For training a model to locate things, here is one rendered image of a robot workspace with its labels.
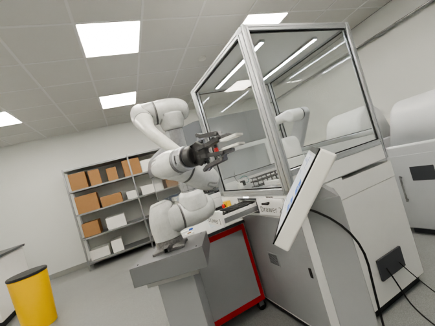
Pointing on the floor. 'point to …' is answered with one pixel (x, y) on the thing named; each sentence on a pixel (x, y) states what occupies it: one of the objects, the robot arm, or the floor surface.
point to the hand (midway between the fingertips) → (232, 141)
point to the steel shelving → (112, 204)
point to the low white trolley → (230, 271)
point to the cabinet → (397, 250)
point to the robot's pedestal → (185, 300)
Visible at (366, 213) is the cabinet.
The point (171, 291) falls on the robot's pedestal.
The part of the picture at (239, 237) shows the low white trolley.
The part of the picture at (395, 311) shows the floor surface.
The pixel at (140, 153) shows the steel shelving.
